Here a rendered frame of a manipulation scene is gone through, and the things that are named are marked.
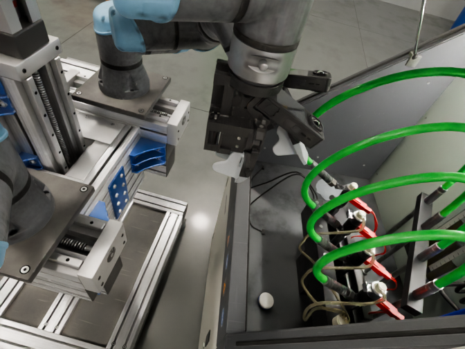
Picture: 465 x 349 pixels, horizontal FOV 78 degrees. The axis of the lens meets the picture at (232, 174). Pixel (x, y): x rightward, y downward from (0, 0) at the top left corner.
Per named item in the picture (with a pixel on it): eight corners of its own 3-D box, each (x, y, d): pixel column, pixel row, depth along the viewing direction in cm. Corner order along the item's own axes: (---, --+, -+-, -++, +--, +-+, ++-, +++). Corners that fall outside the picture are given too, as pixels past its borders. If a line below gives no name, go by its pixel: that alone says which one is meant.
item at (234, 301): (232, 163, 111) (240, 132, 99) (243, 165, 111) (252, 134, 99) (215, 347, 71) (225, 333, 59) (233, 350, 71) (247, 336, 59)
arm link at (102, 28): (95, 46, 84) (85, -6, 74) (142, 43, 89) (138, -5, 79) (102, 68, 78) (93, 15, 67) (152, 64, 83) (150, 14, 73)
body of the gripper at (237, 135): (209, 120, 46) (219, 48, 37) (261, 129, 47) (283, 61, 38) (203, 154, 41) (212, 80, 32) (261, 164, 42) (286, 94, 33)
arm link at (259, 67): (295, 28, 35) (302, 62, 30) (284, 64, 38) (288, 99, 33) (234, 15, 34) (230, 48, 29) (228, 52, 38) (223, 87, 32)
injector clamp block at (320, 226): (293, 224, 93) (311, 197, 82) (322, 228, 94) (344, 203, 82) (302, 344, 71) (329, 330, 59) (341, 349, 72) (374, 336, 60)
